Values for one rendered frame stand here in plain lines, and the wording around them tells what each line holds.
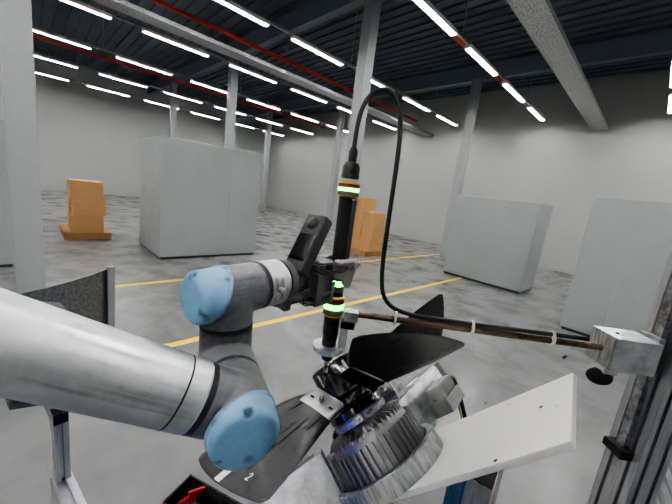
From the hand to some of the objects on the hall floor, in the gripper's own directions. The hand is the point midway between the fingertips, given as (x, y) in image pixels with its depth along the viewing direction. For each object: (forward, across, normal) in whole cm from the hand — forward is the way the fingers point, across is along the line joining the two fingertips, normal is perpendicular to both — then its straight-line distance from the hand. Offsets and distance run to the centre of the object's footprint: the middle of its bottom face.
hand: (348, 257), depth 69 cm
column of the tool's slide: (+38, +59, -153) cm, 168 cm away
